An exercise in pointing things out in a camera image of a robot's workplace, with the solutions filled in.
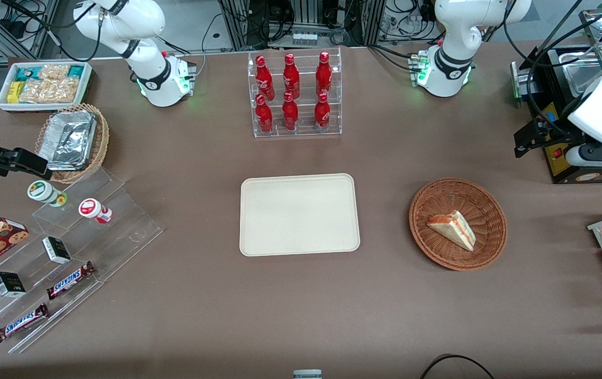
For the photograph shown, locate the triangular sandwich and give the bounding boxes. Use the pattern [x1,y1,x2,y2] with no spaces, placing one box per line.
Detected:
[426,210,477,252]

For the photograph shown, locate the light wicker basket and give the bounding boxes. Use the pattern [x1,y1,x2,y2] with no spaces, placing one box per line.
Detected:
[34,103,110,184]

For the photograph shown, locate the brown wicker basket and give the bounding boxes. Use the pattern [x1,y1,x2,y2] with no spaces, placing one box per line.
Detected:
[409,178,508,272]

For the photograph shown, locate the beige plastic tray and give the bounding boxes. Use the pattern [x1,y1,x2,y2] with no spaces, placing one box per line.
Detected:
[239,173,361,257]

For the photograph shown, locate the black food warmer machine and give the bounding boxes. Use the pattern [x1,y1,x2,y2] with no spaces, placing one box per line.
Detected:
[510,8,602,184]

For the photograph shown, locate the green lid yogurt cup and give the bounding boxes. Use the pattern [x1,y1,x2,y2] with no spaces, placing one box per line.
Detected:
[27,180,68,207]

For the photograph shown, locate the steel warmer pan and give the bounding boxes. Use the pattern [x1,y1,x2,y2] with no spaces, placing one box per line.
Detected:
[563,61,602,99]

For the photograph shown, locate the aluminium foil trays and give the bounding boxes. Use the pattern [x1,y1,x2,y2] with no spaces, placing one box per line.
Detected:
[37,110,97,171]

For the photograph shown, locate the white snack box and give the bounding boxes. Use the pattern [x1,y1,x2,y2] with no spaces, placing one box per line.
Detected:
[0,61,93,113]

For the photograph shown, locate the large clear cracker bag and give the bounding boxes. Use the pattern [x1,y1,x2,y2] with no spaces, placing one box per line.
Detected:
[19,77,80,104]

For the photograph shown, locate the red lid yogurt cup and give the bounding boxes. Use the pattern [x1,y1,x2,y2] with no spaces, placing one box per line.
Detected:
[78,198,114,225]

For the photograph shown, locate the small black box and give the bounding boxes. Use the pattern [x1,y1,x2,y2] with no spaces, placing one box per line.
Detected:
[42,236,72,265]
[0,271,27,298]

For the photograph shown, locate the small clear cracker bag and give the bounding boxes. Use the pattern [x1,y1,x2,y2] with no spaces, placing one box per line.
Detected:
[38,64,71,80]

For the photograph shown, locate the clear acrylic stepped shelf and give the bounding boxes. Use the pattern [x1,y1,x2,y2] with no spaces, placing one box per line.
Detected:
[0,167,164,355]

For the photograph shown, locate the snickers bar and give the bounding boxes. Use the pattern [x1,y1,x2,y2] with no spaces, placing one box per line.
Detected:
[46,261,97,300]
[0,303,50,343]

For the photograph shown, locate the red cola bottle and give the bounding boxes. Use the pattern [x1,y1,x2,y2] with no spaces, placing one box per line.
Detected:
[255,94,274,134]
[314,92,332,133]
[283,53,301,100]
[255,55,276,101]
[282,92,300,132]
[315,51,333,97]

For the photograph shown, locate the clear acrylic bottle rack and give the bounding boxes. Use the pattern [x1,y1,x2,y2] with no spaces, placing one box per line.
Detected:
[247,47,343,139]

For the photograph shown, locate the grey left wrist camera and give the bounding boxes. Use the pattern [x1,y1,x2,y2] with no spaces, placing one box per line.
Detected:
[566,142,602,168]

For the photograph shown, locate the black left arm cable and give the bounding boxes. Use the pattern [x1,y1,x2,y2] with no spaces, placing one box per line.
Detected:
[501,0,602,138]

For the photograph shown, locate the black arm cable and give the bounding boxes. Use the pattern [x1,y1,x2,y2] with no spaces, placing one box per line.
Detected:
[501,0,602,138]
[0,0,103,63]

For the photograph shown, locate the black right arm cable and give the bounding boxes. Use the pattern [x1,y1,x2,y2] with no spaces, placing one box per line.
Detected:
[0,0,103,63]

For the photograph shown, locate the black cable loop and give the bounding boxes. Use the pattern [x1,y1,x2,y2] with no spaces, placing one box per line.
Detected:
[419,354,495,379]

